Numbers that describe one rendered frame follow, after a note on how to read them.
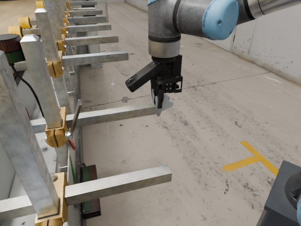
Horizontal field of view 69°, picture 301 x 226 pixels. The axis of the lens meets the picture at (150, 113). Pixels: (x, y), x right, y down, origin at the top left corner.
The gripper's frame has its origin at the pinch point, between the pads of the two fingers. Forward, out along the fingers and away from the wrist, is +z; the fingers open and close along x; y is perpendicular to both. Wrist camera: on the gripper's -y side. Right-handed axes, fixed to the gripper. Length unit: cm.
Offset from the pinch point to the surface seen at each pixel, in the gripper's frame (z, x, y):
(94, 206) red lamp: 12.4, -21.0, -23.7
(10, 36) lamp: -28.8, -4.0, -34.5
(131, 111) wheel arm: -3.1, -1.5, -8.6
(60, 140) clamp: -2.1, -8.4, -29.8
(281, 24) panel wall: 22, 179, 222
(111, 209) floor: 83, 24, -20
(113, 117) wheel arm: -1.8, -1.5, -14.5
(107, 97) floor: 83, 161, -6
